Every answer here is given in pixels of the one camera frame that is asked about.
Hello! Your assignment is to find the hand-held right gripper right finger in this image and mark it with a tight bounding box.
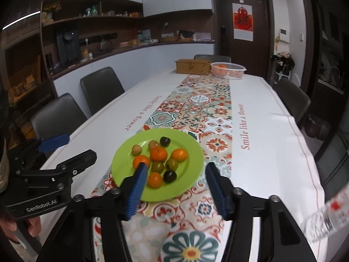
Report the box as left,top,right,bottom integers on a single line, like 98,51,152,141
205,162,317,262

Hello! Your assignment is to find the black coffee machine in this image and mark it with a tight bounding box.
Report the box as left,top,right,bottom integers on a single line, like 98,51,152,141
56,30,82,66

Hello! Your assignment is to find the dark brown door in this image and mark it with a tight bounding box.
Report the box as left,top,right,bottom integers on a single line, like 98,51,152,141
211,0,273,84

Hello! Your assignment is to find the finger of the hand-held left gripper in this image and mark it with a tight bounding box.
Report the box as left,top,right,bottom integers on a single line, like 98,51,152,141
11,134,71,170
15,150,98,179

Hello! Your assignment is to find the large orange mandarin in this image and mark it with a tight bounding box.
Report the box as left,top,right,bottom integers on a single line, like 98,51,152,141
150,147,168,162

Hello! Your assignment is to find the dark thermos bottle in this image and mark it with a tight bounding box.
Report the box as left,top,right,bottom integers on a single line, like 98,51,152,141
45,53,54,75

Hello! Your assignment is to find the pile of bags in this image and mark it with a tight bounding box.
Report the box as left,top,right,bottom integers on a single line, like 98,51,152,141
271,51,295,78

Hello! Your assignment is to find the person's left hand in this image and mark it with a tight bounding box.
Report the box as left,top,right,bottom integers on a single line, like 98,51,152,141
0,211,42,242

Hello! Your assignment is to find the clear plastic water bottle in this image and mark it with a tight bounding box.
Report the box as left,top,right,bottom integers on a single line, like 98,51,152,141
301,183,349,243

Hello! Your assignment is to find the patterned table runner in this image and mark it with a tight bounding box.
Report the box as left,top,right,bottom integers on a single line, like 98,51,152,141
90,74,233,262

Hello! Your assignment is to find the wooden shelving unit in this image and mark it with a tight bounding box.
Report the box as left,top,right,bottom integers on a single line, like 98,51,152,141
41,0,144,74

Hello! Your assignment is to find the red and white door poster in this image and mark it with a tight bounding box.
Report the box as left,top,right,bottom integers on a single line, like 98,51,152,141
232,2,254,42

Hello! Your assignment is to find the green plate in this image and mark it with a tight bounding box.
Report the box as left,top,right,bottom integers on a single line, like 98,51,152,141
111,129,205,203

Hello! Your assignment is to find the dark round container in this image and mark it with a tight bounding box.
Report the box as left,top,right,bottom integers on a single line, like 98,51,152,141
305,114,332,140

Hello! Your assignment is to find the small orange mandarin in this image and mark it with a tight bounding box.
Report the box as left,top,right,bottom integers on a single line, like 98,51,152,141
171,148,188,162
133,155,151,170

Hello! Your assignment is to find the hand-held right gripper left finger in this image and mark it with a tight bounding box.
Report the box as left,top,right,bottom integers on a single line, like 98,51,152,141
35,162,150,262

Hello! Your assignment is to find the white plastic basket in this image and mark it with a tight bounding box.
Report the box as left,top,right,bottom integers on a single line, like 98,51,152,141
210,62,247,80

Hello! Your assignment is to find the red small fruit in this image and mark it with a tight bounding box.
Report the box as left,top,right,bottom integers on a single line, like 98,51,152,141
147,172,163,188

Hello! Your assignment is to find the grey dining chair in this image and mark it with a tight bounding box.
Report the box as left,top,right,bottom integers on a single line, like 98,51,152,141
193,54,232,64
31,93,88,142
273,77,311,130
80,66,125,115

